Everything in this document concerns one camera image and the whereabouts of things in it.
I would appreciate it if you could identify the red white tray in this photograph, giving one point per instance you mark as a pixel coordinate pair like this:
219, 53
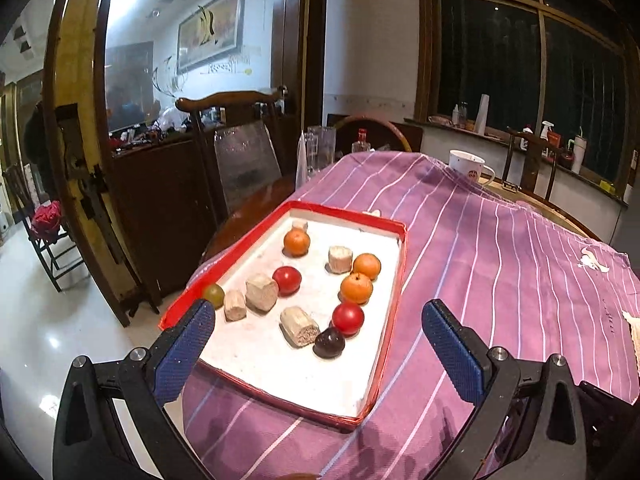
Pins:
280, 370

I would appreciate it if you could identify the beige bread piece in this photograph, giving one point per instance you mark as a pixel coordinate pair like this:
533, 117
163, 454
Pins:
299, 326
340, 259
261, 291

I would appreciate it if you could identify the cluttered items pile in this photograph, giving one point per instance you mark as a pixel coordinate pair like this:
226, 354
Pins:
150, 127

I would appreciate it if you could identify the white spray bottle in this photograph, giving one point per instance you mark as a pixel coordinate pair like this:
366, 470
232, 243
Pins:
546, 131

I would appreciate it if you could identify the white paper cup stack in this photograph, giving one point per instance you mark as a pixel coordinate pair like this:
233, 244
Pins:
481, 115

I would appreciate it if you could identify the red capped bottle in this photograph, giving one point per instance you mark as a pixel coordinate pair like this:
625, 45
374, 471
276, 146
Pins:
361, 146

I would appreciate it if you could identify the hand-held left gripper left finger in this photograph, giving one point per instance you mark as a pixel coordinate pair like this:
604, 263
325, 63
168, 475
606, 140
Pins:
185, 350

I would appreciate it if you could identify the folding chair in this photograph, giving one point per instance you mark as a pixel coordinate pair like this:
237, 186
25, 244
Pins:
55, 265

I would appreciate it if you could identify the small clear bottle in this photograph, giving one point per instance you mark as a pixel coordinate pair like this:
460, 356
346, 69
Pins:
456, 116

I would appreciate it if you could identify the dark framed window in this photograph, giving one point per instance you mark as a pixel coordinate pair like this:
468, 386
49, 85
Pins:
485, 50

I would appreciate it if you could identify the orange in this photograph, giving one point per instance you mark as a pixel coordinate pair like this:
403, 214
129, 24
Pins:
356, 287
366, 266
296, 241

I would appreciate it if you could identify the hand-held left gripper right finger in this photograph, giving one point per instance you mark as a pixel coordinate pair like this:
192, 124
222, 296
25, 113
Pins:
452, 352

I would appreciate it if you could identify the white mug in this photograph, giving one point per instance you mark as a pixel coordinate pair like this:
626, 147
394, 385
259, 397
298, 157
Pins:
465, 162

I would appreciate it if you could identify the dark wooden cabinet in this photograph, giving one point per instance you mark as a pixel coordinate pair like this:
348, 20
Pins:
160, 200

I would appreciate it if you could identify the framed fish painting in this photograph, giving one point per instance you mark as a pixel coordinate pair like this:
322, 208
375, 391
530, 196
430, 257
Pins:
210, 30

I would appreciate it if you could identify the dark purple round fruit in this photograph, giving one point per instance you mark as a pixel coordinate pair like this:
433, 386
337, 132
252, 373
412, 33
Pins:
329, 342

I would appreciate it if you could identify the red round fruit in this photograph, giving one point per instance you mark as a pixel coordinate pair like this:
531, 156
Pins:
286, 280
347, 318

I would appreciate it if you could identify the arched wooden door frame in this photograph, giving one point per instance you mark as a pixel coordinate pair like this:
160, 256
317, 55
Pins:
75, 60

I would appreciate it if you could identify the red cloth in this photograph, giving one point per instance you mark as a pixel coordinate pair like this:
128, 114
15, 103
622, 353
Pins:
45, 220

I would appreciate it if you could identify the dark wooden chair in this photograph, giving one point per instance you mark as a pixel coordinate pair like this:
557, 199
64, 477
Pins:
225, 100

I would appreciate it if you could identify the wooden armchair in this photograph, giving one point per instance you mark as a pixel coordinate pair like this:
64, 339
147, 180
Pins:
530, 160

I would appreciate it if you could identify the purple striped tablecloth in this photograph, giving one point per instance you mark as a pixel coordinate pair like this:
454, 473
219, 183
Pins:
500, 270

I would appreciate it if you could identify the white tumbler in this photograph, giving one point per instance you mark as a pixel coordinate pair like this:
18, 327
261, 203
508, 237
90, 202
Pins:
578, 152

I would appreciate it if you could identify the round backed wooden chair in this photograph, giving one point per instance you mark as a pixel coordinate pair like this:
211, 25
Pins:
380, 121

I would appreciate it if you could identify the white window counter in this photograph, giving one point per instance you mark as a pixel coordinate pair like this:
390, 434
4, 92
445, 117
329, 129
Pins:
590, 205

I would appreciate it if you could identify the green round fruit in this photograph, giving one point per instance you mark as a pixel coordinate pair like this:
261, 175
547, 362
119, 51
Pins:
213, 294

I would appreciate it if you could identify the clear glass jar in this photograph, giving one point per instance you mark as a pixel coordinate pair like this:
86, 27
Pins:
321, 147

